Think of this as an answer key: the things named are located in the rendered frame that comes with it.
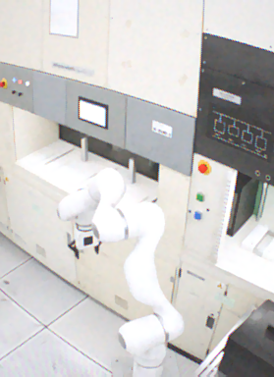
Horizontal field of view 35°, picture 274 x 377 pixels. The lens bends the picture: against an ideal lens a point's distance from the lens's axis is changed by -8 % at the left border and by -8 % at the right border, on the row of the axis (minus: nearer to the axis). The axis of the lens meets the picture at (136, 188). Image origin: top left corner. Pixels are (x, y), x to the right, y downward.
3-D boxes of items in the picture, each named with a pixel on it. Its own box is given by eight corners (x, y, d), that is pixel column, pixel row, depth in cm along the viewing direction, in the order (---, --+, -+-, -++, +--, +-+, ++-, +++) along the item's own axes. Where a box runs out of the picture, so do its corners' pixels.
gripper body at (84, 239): (77, 231, 182) (78, 252, 189) (99, 225, 186) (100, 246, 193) (70, 221, 188) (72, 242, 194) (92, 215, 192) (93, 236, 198)
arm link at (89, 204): (74, 209, 154) (59, 226, 181) (117, 198, 160) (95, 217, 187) (67, 184, 155) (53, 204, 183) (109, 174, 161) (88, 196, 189)
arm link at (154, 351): (171, 361, 153) (179, 325, 140) (127, 378, 146) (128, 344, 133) (156, 342, 162) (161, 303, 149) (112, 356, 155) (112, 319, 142)
